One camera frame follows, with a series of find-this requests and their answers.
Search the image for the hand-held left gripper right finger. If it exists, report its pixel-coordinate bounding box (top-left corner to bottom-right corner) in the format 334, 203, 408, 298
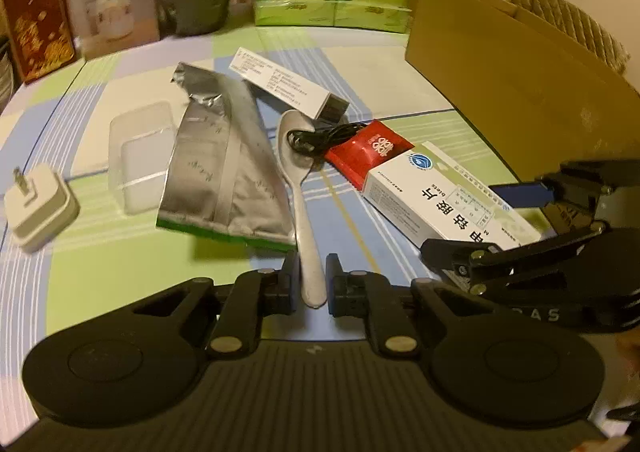
325, 253, 493, 358

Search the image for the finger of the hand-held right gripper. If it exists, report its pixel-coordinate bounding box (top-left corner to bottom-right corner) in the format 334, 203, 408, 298
420, 221, 613, 300
492, 159, 633, 208

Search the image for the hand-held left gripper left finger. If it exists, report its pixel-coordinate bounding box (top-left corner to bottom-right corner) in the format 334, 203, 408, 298
132, 249, 301, 359

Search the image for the white ceramic spoon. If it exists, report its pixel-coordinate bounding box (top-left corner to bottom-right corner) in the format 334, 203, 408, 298
277, 110, 327, 309

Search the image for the white and green medicine box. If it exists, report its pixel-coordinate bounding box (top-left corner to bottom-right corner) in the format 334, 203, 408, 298
361, 142, 542, 253

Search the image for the brown cardboard box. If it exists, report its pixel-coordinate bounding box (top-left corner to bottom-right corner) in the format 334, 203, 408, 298
404, 0, 640, 213

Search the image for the silver foil pouch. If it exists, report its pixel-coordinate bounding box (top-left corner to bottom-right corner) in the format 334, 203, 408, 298
156, 62, 298, 248

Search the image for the red snack packet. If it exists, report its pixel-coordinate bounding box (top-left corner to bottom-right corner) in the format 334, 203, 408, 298
324, 121, 416, 190

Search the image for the clear plastic box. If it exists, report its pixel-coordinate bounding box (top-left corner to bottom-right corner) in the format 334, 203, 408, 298
109, 101, 176, 215

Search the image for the checked cloth desktop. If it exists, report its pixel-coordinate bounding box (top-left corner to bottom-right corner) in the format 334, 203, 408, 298
0, 25, 640, 433

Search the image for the quilted beige chair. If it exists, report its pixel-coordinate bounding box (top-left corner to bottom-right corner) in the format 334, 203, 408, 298
507, 0, 632, 76

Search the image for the long white carton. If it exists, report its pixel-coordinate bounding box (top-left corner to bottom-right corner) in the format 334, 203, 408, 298
228, 47, 349, 122

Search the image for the green tissue pack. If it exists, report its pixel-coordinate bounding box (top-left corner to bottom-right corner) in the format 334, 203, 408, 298
254, 0, 341, 28
334, 0, 416, 33

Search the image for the white charger plug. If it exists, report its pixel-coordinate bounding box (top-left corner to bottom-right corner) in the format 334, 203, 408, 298
4, 166, 81, 253

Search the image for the metal bucket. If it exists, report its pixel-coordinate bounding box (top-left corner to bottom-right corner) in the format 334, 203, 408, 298
0, 37, 16, 108

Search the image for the red and gold gift box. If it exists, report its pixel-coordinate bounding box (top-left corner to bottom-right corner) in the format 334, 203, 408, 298
2, 0, 78, 84

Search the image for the black cable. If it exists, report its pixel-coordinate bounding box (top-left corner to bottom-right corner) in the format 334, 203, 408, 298
289, 119, 373, 155

